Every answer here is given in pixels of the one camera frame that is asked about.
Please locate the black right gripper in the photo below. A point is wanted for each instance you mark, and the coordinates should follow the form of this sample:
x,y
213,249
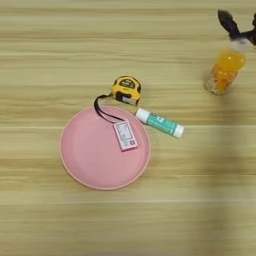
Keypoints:
x,y
250,36

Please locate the small pink white box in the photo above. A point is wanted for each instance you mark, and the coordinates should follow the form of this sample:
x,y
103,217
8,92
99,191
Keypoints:
x,y
125,135

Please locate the pink round plate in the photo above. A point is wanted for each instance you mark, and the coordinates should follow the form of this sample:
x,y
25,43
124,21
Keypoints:
x,y
93,156

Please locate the white green glue stick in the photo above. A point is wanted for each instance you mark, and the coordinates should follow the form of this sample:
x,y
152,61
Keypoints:
x,y
160,122

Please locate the yellow black tape measure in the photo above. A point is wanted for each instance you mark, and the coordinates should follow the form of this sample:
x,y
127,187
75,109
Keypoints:
x,y
126,88

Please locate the orange juice bottle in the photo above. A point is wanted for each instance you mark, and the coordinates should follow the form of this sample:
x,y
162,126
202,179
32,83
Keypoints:
x,y
225,70

